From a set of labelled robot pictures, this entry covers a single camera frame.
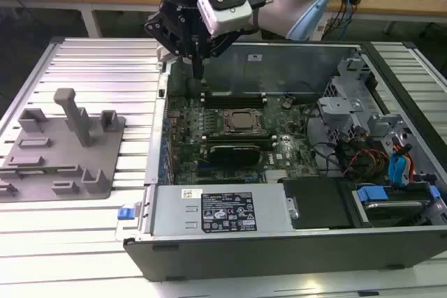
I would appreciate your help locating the green motherboard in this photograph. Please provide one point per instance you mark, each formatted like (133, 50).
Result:
(293, 144)

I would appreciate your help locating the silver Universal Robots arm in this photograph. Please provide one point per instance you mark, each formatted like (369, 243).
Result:
(276, 15)

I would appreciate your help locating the hard disk in blue carrier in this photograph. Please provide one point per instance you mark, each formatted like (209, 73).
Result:
(391, 207)

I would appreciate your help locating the black graphics card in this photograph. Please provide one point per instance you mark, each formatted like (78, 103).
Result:
(235, 153)

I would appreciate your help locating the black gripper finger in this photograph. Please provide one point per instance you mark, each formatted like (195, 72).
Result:
(164, 41)
(223, 45)

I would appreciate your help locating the round coin battery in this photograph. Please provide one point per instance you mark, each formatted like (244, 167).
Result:
(286, 104)

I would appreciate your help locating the CPU socket with CPU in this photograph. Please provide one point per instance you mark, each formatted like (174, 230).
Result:
(244, 120)

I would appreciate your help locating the silver chipset heat sink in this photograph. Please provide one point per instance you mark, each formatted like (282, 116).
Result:
(277, 176)

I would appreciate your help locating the grey parts rack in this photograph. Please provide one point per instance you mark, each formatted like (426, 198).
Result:
(66, 158)

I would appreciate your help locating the open black PC case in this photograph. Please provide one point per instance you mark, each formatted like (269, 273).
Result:
(279, 256)

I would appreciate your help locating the black RAM slot bank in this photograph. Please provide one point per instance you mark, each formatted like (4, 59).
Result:
(234, 99)
(241, 137)

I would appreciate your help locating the black plastic shroud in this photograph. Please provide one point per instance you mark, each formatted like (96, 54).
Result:
(317, 203)

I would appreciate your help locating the grey power supply unit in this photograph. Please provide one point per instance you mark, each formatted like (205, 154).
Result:
(174, 210)

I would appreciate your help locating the blue case latch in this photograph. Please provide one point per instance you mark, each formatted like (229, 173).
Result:
(125, 214)

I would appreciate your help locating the grey metal drive cage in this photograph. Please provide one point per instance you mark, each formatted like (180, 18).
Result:
(345, 102)

